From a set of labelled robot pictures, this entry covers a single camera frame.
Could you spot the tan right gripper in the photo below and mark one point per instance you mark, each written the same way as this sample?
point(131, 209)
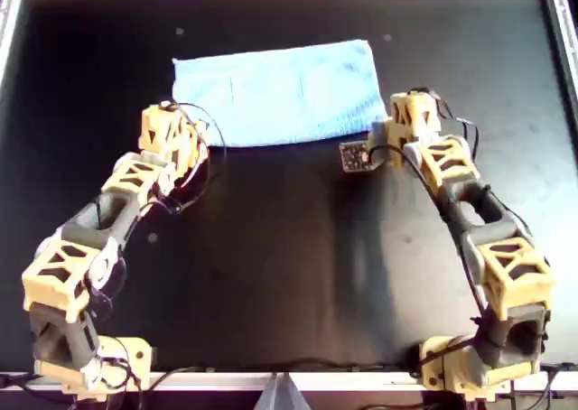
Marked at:
point(413, 116)

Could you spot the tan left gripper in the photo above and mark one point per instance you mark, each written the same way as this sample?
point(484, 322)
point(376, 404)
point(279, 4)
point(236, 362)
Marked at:
point(158, 130)

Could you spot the blue terry cloth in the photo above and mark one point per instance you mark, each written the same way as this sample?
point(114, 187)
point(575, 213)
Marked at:
point(271, 98)

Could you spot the tan lattice left robot arm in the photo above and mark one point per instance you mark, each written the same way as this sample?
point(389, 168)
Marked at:
point(58, 270)

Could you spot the tan lattice right robot arm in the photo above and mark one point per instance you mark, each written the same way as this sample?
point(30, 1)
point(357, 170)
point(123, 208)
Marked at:
point(515, 265)

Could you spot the grey right wrist camera bracket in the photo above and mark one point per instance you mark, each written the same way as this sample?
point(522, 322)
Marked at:
point(380, 141)

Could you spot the right wrist camera circuit board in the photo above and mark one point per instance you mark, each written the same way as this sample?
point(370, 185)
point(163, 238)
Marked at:
point(357, 157)

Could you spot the grey pointed camera stand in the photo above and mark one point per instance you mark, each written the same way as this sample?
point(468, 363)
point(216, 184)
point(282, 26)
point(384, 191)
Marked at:
point(282, 396)

